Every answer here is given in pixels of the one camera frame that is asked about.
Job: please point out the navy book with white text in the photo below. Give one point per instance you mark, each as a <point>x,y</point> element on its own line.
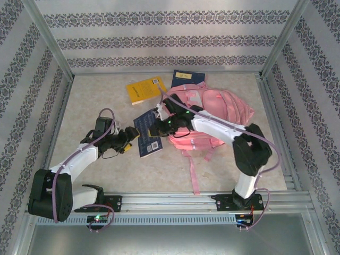
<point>143,148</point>

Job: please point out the yellow book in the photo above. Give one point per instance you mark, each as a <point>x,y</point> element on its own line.
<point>143,91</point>

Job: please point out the navy book with gold label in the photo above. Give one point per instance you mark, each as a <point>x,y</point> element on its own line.
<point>191,78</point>

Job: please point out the pink backpack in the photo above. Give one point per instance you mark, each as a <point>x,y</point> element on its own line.
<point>225,106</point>

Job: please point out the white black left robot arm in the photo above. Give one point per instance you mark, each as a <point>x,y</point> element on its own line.
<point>77,159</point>

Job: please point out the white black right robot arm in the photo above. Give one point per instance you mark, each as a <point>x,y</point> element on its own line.
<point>217,127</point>

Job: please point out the left controller board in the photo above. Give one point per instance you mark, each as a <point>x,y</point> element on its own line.
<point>97,218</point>

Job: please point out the controller board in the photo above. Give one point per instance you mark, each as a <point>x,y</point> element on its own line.
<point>97,218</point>
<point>243,220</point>

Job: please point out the grey metal panel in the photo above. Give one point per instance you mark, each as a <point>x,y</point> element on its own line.
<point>170,241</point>

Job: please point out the right controller board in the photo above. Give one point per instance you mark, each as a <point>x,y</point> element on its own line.
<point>243,220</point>

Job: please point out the aluminium table side rail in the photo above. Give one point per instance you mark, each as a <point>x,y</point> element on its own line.
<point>57,127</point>
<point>273,119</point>

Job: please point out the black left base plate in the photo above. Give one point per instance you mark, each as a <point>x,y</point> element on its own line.
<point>117,204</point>

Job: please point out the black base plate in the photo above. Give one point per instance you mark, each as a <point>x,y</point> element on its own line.
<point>224,203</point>
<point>117,204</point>

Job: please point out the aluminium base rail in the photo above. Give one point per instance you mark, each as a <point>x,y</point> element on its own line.
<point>164,202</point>

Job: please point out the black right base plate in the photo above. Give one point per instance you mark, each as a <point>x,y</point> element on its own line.
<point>224,203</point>

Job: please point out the aluminium frame post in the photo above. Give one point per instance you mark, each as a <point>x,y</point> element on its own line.
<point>47,34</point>
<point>285,34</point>

